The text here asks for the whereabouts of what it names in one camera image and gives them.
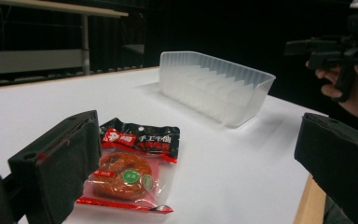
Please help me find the red and black snack packet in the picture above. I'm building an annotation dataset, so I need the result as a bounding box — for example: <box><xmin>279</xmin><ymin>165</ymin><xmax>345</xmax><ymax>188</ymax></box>
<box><xmin>75</xmin><ymin>117</ymin><xmax>181</xmax><ymax>215</ymax></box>

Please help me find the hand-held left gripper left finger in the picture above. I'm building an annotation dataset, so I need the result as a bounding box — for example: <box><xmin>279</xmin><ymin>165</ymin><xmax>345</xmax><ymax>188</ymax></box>
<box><xmin>7</xmin><ymin>109</ymin><xmax>103</xmax><ymax>224</ymax></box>

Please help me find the translucent plastic tray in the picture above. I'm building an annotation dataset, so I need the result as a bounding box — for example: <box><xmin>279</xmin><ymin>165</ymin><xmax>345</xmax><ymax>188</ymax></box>
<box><xmin>158</xmin><ymin>50</ymin><xmax>277</xmax><ymax>129</ymax></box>

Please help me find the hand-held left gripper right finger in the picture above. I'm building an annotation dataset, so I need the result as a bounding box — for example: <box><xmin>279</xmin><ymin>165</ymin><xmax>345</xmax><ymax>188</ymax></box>
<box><xmin>294</xmin><ymin>112</ymin><xmax>358</xmax><ymax>224</ymax></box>

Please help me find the white shelf rack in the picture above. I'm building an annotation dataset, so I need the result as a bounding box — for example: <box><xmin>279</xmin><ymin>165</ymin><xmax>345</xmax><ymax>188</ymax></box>
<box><xmin>0</xmin><ymin>0</ymin><xmax>130</xmax><ymax>89</ymax></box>

